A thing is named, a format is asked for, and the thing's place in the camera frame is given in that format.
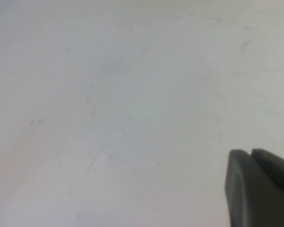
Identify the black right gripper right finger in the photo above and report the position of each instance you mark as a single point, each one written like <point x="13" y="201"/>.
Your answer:
<point x="277" y="172"/>

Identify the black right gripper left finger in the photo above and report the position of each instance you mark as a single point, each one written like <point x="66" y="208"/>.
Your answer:
<point x="248" y="201"/>

